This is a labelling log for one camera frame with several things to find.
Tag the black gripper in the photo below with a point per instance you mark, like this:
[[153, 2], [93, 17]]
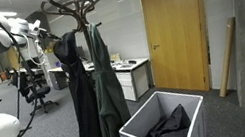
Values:
[[42, 32]]

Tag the black cloth garment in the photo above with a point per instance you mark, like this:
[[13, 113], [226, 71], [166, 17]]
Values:
[[84, 102]]

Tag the dark wooden coat rack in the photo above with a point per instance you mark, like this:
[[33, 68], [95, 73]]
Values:
[[77, 8]]

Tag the black office chair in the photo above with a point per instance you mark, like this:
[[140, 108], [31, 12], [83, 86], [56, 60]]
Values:
[[40, 91]]

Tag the black stapler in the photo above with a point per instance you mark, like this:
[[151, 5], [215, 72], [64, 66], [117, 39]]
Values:
[[132, 62]]

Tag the dark green jacket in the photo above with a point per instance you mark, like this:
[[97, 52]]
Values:
[[110, 97]]

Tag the wooden door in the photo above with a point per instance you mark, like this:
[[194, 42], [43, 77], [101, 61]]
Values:
[[177, 35]]

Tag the black fabric in crate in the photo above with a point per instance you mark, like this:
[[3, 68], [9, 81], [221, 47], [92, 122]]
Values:
[[170, 127]]

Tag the leaning wooden plank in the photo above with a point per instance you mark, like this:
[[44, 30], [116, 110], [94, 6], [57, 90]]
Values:
[[227, 56]]

